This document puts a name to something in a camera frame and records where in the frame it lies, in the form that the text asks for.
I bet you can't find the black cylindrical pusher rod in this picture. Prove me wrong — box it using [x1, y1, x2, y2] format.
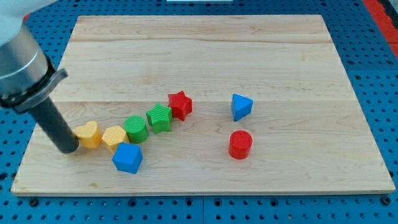
[29, 97, 79, 154]

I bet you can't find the red star block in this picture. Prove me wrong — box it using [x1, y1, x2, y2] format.
[168, 91, 193, 121]

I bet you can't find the yellow hexagon block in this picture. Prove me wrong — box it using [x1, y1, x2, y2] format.
[101, 126, 129, 154]

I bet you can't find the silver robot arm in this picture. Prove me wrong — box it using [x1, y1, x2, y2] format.
[1, 0, 67, 113]

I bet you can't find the green cylinder block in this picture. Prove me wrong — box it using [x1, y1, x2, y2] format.
[124, 115, 149, 144]

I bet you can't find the red cylinder block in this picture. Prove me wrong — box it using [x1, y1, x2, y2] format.
[228, 130, 253, 160]

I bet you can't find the green star block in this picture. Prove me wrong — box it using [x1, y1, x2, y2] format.
[146, 103, 173, 134]

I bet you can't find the yellow heart block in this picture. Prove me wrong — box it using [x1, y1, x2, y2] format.
[74, 121, 102, 149]

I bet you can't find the wooden board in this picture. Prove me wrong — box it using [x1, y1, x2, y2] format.
[11, 15, 395, 197]

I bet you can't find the blue cube block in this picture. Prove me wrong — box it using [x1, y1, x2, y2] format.
[112, 142, 143, 174]

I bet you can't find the red strip at corner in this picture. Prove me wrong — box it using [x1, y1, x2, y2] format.
[363, 0, 397, 57]

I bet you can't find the blue triangle block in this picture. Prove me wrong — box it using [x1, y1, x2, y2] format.
[231, 93, 254, 121]

